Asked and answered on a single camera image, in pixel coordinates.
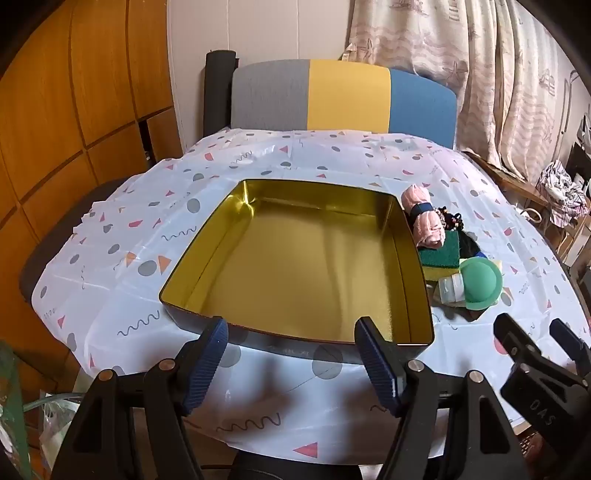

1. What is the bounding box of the gold tin box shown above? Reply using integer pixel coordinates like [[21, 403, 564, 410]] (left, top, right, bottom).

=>
[[159, 179, 435, 365]]

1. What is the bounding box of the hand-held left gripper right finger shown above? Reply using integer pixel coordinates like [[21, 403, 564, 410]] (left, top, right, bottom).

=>
[[355, 316, 539, 480]]

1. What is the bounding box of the pink towel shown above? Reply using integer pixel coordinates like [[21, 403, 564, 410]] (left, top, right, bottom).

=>
[[401, 185, 446, 250]]

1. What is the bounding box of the wooden side table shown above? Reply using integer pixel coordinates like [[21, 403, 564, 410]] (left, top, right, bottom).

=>
[[462, 150, 550, 208]]

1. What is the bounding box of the wooden wardrobe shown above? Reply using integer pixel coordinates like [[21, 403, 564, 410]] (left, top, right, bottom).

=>
[[0, 0, 185, 384]]

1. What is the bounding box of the black television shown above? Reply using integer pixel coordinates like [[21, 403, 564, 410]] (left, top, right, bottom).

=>
[[566, 143, 591, 181]]

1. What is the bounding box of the black rolled mat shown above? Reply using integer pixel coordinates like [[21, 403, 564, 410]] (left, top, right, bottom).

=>
[[204, 48, 238, 139]]

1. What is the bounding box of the pile of patterned clothes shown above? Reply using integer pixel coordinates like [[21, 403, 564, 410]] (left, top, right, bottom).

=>
[[538, 161, 591, 227]]

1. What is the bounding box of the grey metal garment rack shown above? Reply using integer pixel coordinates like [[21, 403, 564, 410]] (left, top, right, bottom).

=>
[[556, 71, 578, 158]]

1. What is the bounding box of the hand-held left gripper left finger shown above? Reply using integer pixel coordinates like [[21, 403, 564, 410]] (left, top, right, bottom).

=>
[[51, 316, 230, 480]]

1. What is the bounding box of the patterned plastic tablecloth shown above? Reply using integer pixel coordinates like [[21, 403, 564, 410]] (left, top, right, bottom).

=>
[[34, 127, 591, 460]]

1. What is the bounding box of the clear plastic bag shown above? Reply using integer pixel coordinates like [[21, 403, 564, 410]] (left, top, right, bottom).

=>
[[0, 342, 93, 480]]

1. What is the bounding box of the pink patterned curtain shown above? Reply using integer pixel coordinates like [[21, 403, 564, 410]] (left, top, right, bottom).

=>
[[342, 0, 583, 185]]

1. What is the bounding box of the grey yellow blue chair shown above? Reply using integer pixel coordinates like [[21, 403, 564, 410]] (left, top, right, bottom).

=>
[[229, 59, 458, 149]]

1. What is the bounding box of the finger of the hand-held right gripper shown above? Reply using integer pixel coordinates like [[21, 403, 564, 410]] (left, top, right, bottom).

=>
[[549, 318, 591, 376], [493, 313, 555, 366]]

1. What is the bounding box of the green and yellow scrub sponge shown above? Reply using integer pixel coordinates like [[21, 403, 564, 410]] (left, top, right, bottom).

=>
[[418, 231, 462, 281]]

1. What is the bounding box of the black beaded hair extension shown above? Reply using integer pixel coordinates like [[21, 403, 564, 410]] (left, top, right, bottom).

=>
[[434, 207, 483, 257]]

